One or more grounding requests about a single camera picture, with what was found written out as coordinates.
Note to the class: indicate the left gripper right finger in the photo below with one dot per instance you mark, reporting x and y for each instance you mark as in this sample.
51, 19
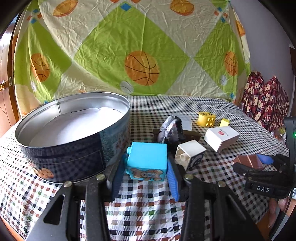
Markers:
174, 174

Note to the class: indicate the wooden door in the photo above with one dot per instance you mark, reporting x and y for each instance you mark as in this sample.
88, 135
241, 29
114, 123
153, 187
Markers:
9, 110

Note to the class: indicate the yellow face toy block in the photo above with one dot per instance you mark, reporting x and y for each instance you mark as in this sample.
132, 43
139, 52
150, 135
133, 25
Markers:
206, 119

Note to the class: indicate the checkered tablecloth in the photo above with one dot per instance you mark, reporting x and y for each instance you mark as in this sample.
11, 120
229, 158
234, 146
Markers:
144, 210

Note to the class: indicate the red plaid bear cloth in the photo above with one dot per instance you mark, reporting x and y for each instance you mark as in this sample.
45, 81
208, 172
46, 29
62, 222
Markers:
265, 102

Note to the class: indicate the copper rectangular box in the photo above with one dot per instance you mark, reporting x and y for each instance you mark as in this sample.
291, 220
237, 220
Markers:
251, 161

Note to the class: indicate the clear plastic box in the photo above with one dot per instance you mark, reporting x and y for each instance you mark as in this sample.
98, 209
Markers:
186, 121

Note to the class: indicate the white cardboard box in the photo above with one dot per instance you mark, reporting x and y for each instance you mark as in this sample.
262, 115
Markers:
220, 138

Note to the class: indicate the blue toy block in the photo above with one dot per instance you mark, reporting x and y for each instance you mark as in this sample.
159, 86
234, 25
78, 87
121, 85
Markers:
147, 161

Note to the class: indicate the brass door knob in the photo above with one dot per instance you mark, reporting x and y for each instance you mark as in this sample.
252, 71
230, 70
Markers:
3, 85

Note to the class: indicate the white toy block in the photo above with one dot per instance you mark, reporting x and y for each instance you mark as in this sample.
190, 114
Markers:
189, 154

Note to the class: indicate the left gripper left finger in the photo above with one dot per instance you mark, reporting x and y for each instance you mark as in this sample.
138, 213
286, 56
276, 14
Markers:
118, 177

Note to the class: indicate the round metal tin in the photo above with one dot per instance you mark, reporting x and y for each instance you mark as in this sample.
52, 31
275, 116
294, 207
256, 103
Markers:
75, 137

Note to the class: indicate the small yellow block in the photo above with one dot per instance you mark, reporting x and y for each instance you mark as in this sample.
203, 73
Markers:
224, 122

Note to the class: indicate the basketball pattern sheet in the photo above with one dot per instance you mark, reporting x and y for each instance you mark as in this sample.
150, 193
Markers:
192, 48

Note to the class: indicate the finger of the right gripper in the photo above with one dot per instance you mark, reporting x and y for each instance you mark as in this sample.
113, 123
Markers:
253, 173
275, 159

